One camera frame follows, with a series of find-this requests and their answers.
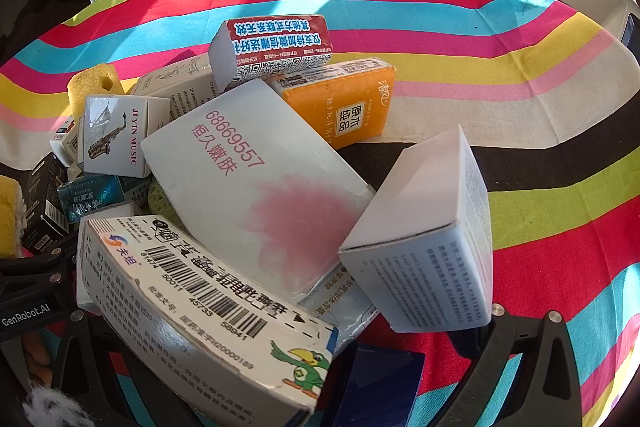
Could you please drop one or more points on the white box grey text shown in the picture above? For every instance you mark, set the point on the white box grey text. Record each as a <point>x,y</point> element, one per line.
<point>425,237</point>

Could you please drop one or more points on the yellow white sponge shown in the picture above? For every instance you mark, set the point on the yellow white sponge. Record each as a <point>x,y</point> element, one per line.
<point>10,217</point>

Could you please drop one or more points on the yellow-green sponge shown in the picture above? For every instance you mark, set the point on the yellow-green sponge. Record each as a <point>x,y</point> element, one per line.
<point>160,199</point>

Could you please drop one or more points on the orange tissue pack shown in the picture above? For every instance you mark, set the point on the orange tissue pack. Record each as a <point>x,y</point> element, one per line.
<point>340,107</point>

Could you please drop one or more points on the light blue white packet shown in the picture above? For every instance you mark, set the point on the light blue white packet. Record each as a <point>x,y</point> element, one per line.
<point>345,307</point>

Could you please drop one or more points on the teal box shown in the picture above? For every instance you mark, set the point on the teal box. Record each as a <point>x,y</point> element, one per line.
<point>90,197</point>

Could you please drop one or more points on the striped colourful tablecloth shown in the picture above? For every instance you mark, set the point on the striped colourful tablecloth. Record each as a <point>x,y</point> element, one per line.
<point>450,32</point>

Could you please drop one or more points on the black box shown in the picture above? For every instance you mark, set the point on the black box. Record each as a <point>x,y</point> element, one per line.
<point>45,202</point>

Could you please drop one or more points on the white box line drawing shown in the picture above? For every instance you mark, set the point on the white box line drawing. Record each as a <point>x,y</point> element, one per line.
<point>175,82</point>

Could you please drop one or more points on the yellow sponge with hole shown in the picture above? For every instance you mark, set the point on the yellow sponge with hole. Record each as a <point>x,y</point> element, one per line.
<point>90,89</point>

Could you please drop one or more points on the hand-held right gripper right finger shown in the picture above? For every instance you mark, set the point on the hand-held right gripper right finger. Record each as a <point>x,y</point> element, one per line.
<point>480,357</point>

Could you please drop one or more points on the dark blue box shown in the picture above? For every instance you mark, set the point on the dark blue box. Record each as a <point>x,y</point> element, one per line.
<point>385,382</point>

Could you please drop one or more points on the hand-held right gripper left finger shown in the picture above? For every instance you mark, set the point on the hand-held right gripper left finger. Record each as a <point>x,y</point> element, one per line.
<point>70,347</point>

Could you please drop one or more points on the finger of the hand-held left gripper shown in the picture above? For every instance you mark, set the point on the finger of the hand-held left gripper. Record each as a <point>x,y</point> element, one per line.
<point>45,263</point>

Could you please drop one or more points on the large white box pink flower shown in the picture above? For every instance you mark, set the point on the large white box pink flower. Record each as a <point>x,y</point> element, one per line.
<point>250,187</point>

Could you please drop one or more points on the white box with parrot print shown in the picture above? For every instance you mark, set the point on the white box with parrot print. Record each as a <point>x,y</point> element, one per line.
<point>200,302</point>

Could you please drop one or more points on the person's left hand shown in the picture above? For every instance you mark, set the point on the person's left hand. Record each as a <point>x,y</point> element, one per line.
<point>39,357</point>

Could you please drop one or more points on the white box saxophone print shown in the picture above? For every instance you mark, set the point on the white box saxophone print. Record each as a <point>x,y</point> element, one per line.
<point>112,137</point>

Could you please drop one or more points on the red label white box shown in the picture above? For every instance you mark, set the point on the red label white box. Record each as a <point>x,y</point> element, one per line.
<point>275,42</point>

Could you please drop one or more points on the small white box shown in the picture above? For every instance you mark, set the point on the small white box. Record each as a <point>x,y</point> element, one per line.
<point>67,142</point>

